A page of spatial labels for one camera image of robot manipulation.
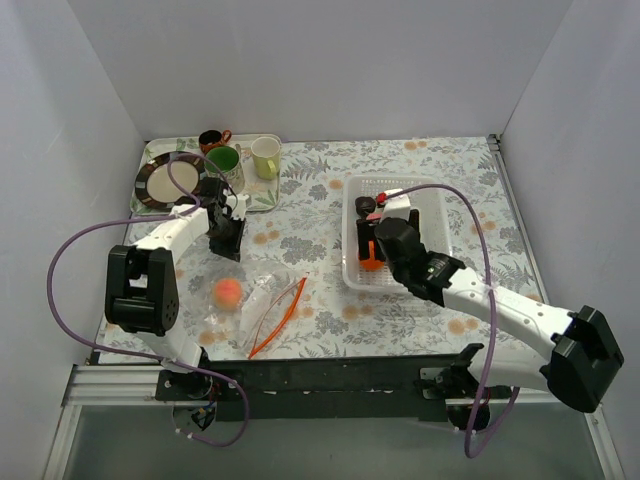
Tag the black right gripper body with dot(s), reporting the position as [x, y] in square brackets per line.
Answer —
[368, 223]

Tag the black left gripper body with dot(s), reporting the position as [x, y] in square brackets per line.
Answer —
[226, 240]

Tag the fake orange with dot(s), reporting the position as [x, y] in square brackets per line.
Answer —
[368, 260]

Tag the fake dark purple plum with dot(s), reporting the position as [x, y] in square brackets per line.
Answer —
[365, 206]

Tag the fake red peach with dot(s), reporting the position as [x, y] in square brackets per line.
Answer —
[227, 294]

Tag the clear zip top bag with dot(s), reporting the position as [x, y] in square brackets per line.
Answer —
[271, 292]

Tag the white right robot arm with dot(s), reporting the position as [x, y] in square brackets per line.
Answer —
[580, 356]

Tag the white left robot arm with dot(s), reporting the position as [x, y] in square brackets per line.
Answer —
[141, 287]

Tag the white plastic basket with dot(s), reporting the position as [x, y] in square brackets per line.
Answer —
[433, 227]

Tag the floral serving tray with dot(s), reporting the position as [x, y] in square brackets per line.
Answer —
[263, 194]

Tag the green floral mug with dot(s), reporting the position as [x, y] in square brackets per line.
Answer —
[226, 160]

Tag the brown striped plate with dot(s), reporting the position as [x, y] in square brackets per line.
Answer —
[153, 186]

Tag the pale yellow mug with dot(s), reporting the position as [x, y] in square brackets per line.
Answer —
[266, 155]

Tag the floral tablecloth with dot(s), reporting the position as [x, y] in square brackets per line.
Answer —
[303, 232]

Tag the small brown orange cup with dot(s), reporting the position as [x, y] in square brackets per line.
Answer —
[212, 139]

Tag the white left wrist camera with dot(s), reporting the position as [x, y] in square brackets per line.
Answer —
[237, 206]

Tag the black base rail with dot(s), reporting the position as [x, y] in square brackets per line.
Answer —
[414, 387]

